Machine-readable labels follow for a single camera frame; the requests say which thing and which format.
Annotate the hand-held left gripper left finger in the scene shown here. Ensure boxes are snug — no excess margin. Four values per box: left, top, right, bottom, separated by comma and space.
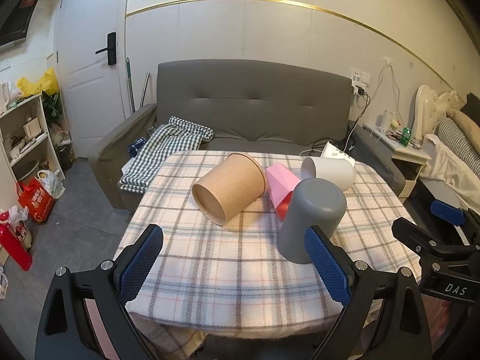
34, 224, 164, 360

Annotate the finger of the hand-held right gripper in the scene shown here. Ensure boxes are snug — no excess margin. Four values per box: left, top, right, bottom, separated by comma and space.
430, 200, 480, 246
392, 217, 456, 267

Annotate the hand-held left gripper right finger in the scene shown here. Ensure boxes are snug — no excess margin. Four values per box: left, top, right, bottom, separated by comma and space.
304, 225, 434, 360

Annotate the brown paper cup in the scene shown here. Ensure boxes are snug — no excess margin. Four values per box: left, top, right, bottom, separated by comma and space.
191, 152, 269, 227

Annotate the grey cup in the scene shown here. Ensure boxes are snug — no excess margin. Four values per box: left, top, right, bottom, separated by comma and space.
277, 178, 347, 265

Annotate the white cup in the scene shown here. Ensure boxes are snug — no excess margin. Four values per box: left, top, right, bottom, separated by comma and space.
300, 156, 356, 192

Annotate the pink cup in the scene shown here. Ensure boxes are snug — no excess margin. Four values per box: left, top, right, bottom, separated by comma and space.
265, 164, 302, 221

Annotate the white bed sheet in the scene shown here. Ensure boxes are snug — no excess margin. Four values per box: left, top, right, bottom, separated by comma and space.
420, 134, 480, 211

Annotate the white nightstand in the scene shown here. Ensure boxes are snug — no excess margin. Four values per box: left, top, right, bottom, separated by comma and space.
362, 122, 432, 200

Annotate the striped pillow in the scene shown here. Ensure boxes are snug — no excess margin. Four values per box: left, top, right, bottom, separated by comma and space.
437, 117, 480, 166

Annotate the plaid tablecloth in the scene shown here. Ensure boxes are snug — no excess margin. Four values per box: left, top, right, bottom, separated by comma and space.
118, 150, 422, 340

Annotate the tan pillow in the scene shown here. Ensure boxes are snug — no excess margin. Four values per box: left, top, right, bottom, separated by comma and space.
446, 107, 480, 139

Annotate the cream bed headboard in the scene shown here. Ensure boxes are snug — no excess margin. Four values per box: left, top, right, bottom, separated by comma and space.
412, 84, 466, 139

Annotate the green checked cloth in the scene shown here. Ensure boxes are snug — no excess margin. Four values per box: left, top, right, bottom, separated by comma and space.
119, 116, 214, 196

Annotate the white printed box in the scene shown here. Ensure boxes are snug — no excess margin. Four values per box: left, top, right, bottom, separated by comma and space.
320, 142, 356, 167

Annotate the blue packet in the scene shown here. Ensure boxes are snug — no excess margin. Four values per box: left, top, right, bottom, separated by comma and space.
127, 137, 147, 157

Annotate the white plastic bag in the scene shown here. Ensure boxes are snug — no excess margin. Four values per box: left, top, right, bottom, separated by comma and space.
37, 170, 65, 199

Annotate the red paper bag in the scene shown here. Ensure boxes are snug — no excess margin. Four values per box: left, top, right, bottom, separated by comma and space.
17, 178, 55, 224

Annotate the red fire extinguisher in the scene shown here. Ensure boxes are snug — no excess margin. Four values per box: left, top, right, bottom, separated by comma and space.
0, 210, 34, 271

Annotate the white shelf unit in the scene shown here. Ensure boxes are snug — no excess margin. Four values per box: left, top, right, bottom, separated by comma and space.
0, 94, 64, 196

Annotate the metal pole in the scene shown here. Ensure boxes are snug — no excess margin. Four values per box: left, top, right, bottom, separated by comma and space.
139, 72, 151, 108

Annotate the grey sofa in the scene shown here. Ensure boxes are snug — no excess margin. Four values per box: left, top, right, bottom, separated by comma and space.
87, 60, 407, 211

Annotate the white door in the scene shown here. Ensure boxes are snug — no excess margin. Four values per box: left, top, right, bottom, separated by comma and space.
54, 0, 130, 158

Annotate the green plant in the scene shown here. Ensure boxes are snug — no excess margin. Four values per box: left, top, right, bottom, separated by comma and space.
42, 92, 63, 125

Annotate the yellow plastic bag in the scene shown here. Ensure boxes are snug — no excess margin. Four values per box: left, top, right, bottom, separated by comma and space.
17, 68, 60, 97

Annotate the black television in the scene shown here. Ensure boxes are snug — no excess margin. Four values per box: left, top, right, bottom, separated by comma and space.
0, 0, 51, 47

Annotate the black cable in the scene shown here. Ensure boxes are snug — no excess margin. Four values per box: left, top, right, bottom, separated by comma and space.
300, 92, 372, 157

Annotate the white cable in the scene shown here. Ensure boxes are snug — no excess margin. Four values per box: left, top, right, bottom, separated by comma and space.
377, 62, 404, 122

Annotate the white wall socket panel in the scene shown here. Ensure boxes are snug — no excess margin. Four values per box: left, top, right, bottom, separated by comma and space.
350, 68, 372, 87

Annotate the black door lock handle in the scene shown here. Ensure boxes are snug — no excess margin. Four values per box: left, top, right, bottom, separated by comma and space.
95, 32, 118, 65

